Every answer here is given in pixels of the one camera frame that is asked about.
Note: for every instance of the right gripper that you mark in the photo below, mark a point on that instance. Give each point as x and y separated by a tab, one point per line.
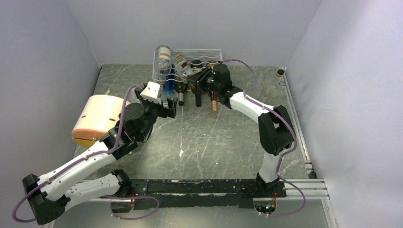
196	83

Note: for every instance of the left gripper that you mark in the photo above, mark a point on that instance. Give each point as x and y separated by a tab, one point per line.
164	111

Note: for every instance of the clear bottle blue seal label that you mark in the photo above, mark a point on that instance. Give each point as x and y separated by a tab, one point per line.
162	64

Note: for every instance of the clear bottle black orange label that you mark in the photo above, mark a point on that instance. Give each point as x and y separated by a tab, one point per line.
182	67

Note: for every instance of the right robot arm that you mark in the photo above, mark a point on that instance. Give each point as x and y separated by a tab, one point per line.
276	133

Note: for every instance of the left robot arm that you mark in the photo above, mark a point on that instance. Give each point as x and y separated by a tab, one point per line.
51	194

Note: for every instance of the blue bottle bottom row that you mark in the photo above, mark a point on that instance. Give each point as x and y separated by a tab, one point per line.
168	90

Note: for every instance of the dark green bottle black cap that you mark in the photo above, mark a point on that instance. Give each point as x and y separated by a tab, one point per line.
197	65

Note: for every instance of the dark bottle silver cap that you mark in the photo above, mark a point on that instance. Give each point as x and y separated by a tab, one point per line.
180	89

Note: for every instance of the red wine bottle gold cap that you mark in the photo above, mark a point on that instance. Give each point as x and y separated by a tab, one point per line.
213	97

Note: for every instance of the cream orange bread box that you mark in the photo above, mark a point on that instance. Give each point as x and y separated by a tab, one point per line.
99	115

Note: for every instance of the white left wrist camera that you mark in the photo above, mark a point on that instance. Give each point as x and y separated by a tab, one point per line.
152	92

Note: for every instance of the white wire wine rack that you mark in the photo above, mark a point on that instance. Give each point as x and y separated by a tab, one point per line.
204	55

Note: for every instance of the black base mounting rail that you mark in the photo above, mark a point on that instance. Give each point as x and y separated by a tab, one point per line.
197	193

